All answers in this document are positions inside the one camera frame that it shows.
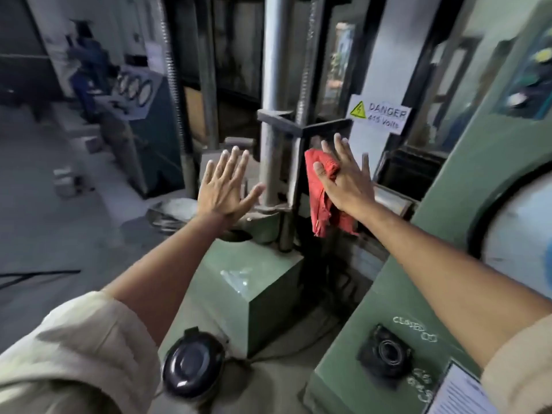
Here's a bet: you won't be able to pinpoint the person's right hand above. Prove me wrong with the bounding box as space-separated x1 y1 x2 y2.
313 133 377 217

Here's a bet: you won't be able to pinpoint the person's left hand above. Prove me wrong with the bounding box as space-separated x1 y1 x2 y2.
197 146 266 227

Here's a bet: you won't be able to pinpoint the red cloth rag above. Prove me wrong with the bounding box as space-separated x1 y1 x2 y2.
304 148 359 238

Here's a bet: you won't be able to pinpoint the person's right forearm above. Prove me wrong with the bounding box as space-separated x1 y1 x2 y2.
357 202 552 370

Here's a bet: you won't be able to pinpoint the person's left forearm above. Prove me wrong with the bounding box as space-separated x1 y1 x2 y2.
103 210 227 346

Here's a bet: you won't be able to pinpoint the white danger sign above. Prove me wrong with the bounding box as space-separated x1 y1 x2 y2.
346 94 413 136

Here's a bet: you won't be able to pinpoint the teal machine with round gauges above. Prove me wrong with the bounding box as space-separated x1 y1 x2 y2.
96 66 187 200

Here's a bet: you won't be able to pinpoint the threaded steel rod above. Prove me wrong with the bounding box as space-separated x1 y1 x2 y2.
156 0 198 199

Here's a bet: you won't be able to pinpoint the green machine base block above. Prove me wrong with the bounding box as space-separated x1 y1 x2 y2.
189 230 305 359

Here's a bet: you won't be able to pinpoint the steel machine column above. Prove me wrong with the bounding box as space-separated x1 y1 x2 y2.
258 0 299 208

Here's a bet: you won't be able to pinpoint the green control cabinet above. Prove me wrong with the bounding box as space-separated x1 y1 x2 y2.
302 0 552 414

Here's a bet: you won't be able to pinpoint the grey concrete cubes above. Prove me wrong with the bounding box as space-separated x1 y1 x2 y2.
52 165 85 199

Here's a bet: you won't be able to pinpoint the black round handwheel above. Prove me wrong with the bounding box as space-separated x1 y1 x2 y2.
161 327 228 402

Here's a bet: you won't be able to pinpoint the black square control knob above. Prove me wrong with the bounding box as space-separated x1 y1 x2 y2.
356 323 415 391

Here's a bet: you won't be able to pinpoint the white round dial gauge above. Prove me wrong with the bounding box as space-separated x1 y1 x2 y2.
468 167 552 300

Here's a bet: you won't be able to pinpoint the cream shirt sleeve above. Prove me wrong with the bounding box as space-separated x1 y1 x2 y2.
480 314 552 414
0 290 163 414

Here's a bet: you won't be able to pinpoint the white paper label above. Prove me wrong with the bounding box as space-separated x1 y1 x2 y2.
424 359 501 414

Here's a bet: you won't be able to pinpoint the black steel crosshead bracket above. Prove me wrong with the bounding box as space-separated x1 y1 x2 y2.
257 109 355 139

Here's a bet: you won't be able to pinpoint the colourful wall poster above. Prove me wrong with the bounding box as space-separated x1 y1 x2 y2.
495 35 552 122

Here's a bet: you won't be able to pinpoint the black floor cable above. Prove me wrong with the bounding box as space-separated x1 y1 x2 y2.
0 269 82 290

